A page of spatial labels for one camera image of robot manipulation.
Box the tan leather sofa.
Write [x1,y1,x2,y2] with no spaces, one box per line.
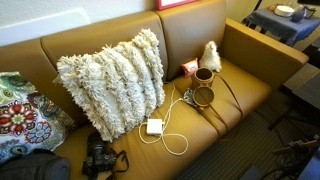
[0,0,307,180]

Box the white power adapter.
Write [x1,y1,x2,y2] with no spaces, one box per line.
[146,119,163,135]

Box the shaggy cream pillow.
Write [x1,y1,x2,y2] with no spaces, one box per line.
[57,29,165,141]

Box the white fluffy plush toy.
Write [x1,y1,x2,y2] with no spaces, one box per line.
[199,41,222,72]

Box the red framed picture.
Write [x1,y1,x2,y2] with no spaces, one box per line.
[157,0,196,10]

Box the floral patterned pillow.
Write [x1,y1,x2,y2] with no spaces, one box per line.
[0,72,77,163]

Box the blue cloth side table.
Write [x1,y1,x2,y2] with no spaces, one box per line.
[242,9,320,46]

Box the white bowl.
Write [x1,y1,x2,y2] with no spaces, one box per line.
[274,5,294,17]

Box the dark blue teapot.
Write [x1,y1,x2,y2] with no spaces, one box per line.
[291,6,316,22]

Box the black dslr camera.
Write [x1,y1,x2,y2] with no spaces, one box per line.
[82,133,129,180]

